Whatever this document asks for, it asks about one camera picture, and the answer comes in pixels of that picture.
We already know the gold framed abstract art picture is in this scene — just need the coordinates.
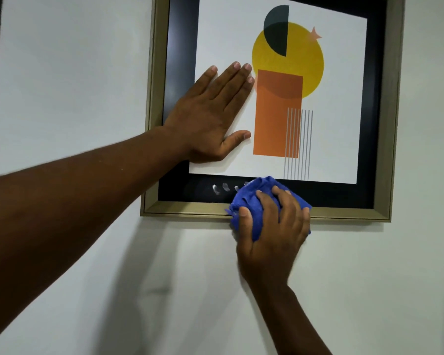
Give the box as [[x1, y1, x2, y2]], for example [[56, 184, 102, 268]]
[[140, 0, 406, 223]]

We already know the person's right hand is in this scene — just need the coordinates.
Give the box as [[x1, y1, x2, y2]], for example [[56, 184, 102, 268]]
[[236, 185, 311, 286]]

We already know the person's left forearm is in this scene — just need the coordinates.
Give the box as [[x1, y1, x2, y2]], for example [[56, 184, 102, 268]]
[[0, 125, 190, 349]]

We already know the blue microfiber cloth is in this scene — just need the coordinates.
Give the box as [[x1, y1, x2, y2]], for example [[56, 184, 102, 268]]
[[225, 176, 313, 243]]

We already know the person's left hand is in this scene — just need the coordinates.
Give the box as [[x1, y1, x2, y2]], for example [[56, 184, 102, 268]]
[[163, 61, 255, 164]]

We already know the person's right forearm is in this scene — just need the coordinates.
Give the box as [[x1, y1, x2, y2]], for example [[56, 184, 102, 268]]
[[249, 281, 333, 355]]

